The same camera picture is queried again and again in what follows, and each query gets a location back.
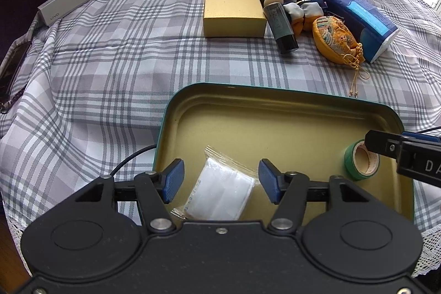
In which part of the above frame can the grey plaid blanket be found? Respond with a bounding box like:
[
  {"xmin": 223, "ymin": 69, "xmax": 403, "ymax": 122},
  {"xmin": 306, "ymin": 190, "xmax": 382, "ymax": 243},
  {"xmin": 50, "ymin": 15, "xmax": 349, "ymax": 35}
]
[{"xmin": 0, "ymin": 0, "xmax": 441, "ymax": 260}]

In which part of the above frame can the gold cardboard box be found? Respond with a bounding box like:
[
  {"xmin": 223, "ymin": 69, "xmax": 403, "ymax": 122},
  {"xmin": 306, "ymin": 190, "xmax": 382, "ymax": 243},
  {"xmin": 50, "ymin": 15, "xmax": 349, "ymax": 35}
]
[{"xmin": 203, "ymin": 0, "xmax": 268, "ymax": 39}]

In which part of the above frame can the black cable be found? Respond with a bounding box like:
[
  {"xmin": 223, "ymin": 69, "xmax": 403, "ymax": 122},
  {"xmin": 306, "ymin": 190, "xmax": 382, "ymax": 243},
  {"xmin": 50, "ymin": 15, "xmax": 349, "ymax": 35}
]
[{"xmin": 109, "ymin": 144, "xmax": 159, "ymax": 176}]

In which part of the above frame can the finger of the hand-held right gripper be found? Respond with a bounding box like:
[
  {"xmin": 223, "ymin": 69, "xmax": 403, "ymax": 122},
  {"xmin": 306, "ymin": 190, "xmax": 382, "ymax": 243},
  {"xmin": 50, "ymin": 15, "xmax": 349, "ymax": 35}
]
[{"xmin": 364, "ymin": 130, "xmax": 441, "ymax": 161}]

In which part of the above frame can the orange embroidered pouch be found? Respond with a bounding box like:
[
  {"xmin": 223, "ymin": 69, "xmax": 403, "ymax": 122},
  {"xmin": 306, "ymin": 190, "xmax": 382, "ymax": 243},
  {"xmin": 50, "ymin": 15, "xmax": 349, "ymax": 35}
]
[{"xmin": 312, "ymin": 16, "xmax": 370, "ymax": 99}]

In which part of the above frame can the clear bag of white pads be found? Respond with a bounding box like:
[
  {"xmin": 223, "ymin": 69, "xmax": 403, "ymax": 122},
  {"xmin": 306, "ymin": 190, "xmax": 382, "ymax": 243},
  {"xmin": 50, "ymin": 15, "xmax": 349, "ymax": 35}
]
[{"xmin": 171, "ymin": 145, "xmax": 260, "ymax": 222}]

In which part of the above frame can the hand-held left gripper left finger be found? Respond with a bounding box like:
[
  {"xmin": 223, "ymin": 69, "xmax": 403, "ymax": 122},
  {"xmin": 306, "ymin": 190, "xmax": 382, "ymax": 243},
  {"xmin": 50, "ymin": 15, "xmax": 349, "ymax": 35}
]
[{"xmin": 71, "ymin": 158, "xmax": 185, "ymax": 234}]

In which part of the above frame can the green tape roll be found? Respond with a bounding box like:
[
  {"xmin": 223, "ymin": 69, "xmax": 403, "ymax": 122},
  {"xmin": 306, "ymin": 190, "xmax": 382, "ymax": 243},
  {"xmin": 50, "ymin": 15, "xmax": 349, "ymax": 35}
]
[{"xmin": 344, "ymin": 139, "xmax": 380, "ymax": 181}]

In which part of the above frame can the teal and gold tin box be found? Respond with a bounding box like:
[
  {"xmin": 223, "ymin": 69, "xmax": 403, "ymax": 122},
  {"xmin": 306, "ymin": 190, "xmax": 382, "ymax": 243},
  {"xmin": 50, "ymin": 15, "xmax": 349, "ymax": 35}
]
[{"xmin": 152, "ymin": 83, "xmax": 414, "ymax": 223}]

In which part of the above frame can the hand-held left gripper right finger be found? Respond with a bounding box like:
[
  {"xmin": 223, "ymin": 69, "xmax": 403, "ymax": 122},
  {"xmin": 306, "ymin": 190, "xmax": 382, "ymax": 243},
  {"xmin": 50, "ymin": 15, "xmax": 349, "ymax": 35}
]
[{"xmin": 258, "ymin": 158, "xmax": 371, "ymax": 234}]

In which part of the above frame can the blue tissue pack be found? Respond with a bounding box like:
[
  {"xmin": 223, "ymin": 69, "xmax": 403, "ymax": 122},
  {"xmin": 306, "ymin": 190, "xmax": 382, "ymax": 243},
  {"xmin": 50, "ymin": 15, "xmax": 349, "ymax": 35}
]
[{"xmin": 309, "ymin": 0, "xmax": 400, "ymax": 64}]

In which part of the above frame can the dark cylindrical bottle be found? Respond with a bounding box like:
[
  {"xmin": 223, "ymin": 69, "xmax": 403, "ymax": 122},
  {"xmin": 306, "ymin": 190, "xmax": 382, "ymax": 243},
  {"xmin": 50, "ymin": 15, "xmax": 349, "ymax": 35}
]
[{"xmin": 263, "ymin": 2, "xmax": 300, "ymax": 55}]

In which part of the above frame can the patterned fabric bag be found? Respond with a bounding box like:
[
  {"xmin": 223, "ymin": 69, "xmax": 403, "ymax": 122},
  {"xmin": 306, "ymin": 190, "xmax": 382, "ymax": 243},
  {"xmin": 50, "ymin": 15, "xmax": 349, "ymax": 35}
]
[{"xmin": 283, "ymin": 0, "xmax": 326, "ymax": 35}]

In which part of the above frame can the white long box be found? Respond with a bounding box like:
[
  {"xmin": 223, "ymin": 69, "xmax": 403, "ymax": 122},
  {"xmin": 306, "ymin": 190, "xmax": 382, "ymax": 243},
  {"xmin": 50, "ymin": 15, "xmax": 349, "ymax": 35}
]
[{"xmin": 37, "ymin": 0, "xmax": 105, "ymax": 27}]

